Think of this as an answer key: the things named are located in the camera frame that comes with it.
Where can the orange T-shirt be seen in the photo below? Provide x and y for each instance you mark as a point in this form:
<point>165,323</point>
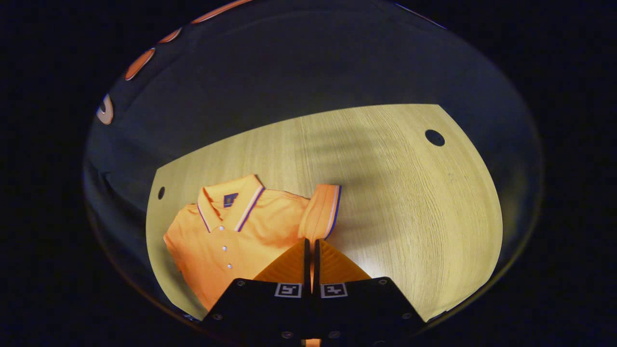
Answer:
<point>260,231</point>

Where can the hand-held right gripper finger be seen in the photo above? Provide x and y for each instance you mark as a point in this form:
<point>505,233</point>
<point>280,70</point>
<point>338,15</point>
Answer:
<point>307,265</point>
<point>315,265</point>

